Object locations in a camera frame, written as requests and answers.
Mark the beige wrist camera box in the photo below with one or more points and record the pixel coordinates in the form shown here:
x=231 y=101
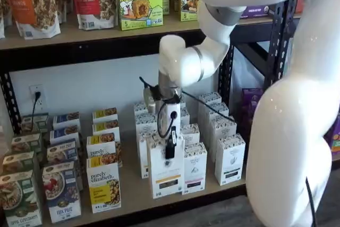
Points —
x=150 y=99

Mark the purple Annie's box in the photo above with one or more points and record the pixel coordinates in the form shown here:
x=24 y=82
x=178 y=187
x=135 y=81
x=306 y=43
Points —
x=248 y=123
x=251 y=99
x=335 y=136

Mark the white wall outlet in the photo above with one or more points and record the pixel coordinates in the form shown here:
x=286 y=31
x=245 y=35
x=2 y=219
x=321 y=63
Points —
x=41 y=105

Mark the purple ZBar box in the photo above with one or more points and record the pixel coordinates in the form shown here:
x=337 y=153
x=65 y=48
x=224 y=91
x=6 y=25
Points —
x=255 y=14

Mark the granola bag orange label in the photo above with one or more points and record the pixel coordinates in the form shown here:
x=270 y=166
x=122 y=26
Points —
x=24 y=9

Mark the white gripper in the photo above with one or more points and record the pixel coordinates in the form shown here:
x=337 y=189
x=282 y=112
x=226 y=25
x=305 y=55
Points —
x=177 y=124

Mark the white yellow purely elizabeth box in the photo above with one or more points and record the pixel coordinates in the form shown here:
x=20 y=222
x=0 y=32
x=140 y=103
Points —
x=101 y=146
x=106 y=127
x=105 y=114
x=103 y=184

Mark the green oatmeal box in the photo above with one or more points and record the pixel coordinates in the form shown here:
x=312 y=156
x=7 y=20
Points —
x=18 y=163
x=34 y=123
x=26 y=143
x=18 y=200

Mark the granola bag blue label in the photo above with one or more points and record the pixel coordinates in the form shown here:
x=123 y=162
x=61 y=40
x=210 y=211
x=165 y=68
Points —
x=2 y=29

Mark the orange cardboard box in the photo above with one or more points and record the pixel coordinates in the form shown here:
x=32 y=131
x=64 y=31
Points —
x=299 y=6

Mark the blue flax oatmeal box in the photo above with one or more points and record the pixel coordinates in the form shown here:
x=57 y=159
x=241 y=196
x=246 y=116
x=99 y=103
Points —
x=62 y=151
x=65 y=132
x=66 y=120
x=61 y=195

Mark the white box yellow strip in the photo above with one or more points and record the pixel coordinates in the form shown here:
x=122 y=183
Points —
x=143 y=158
x=164 y=176
x=139 y=108
x=144 y=123

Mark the white box dark green strip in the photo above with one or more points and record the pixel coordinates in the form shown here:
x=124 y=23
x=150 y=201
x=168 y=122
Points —
x=221 y=128
x=216 y=110
x=229 y=160
x=210 y=98

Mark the white box pink strip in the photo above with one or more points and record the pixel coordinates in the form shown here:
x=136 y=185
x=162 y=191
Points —
x=185 y=116
x=190 y=134
x=195 y=168

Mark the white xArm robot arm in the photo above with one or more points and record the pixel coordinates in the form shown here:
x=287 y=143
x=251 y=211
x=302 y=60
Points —
x=287 y=131

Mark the black metal shelf unit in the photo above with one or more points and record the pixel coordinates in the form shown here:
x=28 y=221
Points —
x=79 y=51
x=285 y=51

